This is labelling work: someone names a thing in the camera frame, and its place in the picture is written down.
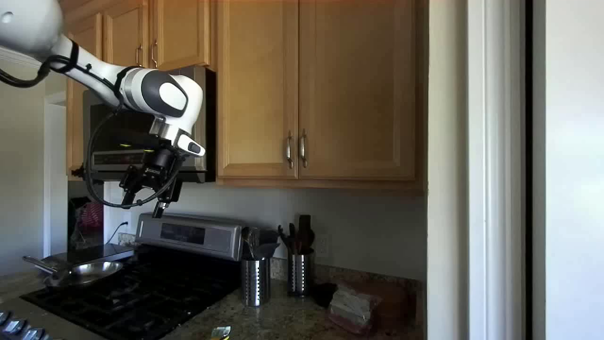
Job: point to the grey metal kitchen utensils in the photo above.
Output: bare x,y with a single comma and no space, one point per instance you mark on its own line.
257,242

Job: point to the perforated steel utensil holder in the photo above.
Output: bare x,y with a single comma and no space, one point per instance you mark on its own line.
300,274
255,283

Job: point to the clear plastic bread bag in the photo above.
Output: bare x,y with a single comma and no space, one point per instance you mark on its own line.
351,308

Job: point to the stainless steel microwave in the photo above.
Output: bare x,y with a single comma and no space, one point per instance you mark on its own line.
100,125

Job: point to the stainless steel black stove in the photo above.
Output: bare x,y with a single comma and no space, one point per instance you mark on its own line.
144,295

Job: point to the small black dish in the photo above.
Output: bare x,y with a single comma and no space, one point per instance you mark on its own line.
323,295

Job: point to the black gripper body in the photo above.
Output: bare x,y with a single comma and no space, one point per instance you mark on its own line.
153,172

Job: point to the pink cloth item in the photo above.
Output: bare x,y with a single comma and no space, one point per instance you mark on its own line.
91,215

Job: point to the white door frame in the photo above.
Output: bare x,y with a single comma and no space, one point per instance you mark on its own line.
497,170

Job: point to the small wooden cabinet door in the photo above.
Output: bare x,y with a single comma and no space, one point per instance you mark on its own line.
180,30
125,30

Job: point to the narrow wooden cabinet door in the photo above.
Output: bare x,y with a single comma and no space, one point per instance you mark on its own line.
257,87

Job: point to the wide wooden cabinet door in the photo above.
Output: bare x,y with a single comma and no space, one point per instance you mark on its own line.
359,87

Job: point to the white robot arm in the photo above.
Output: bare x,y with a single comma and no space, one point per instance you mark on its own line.
30,24

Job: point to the dark kitchen utensils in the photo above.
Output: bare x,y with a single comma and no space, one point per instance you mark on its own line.
302,236

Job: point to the steel frying pan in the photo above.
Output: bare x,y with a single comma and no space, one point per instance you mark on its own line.
95,270

